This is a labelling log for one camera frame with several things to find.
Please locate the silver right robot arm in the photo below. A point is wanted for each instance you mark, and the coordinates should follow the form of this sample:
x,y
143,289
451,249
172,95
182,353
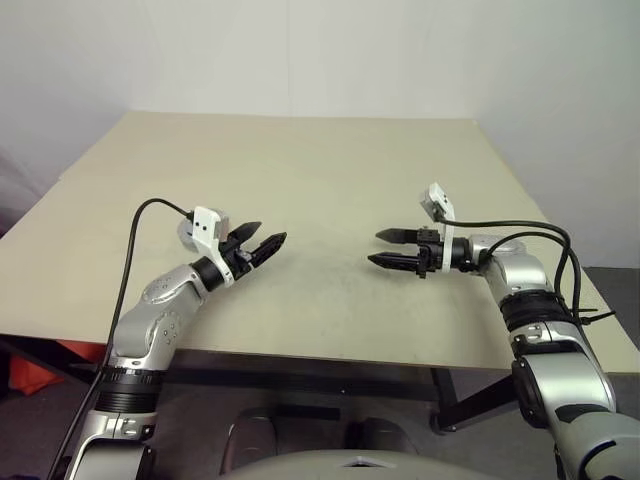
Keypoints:
x,y
525,270

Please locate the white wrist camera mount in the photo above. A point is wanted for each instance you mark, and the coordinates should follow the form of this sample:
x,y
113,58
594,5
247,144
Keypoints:
x,y
204,225
440,197

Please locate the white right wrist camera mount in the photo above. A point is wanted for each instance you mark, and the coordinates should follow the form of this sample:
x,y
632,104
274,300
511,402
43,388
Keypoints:
x,y
440,197

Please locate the black zip tie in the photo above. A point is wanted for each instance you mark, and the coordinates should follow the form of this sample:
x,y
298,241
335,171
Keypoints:
x,y
597,317

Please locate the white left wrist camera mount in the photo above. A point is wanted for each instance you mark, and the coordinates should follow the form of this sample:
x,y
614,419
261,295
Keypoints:
x,y
204,225

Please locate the black caster wheel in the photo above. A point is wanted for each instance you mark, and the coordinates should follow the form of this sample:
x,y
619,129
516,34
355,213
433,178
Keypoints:
x,y
445,424

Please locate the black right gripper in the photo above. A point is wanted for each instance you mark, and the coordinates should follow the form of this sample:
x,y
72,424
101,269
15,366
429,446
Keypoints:
x,y
429,252

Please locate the grey robot torso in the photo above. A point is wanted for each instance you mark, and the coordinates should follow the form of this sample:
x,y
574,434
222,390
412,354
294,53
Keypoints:
x,y
325,465

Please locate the red object on floor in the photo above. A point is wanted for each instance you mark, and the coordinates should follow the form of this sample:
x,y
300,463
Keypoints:
x,y
35,372

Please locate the black table frame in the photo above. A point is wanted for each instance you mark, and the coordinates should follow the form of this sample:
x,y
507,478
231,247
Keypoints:
x,y
300,372

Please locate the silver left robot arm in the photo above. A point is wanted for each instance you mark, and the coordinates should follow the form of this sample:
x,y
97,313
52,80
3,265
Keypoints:
x,y
165,295

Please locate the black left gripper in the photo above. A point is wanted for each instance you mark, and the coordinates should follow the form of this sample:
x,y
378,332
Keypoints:
x,y
241,260

